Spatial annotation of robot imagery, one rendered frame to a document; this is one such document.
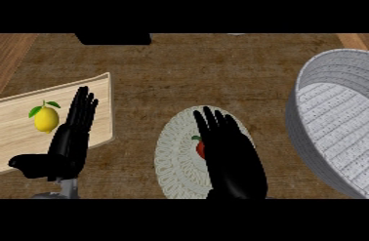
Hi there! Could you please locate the yellow lemon with leaves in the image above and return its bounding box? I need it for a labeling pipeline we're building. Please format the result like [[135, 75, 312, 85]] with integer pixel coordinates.
[[27, 100, 61, 135]]

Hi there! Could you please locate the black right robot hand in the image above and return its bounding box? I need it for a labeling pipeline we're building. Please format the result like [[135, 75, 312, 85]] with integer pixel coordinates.
[[191, 105, 270, 200]]

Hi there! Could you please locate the grey wicker basket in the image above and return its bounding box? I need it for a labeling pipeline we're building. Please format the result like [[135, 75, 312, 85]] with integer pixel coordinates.
[[284, 48, 369, 200]]

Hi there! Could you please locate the pale wooden cutting board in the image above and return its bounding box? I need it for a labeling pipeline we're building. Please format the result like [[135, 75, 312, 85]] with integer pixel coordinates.
[[0, 71, 116, 175]]

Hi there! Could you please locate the round white woven placemat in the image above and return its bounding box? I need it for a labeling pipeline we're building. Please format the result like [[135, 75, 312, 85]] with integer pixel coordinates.
[[153, 104, 256, 200]]

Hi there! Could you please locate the red bell pepper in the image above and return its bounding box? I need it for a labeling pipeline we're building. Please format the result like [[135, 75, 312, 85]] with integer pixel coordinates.
[[190, 135, 208, 160]]

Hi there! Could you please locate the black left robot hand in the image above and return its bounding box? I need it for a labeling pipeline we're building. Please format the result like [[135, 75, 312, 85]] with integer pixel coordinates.
[[7, 86, 98, 182]]

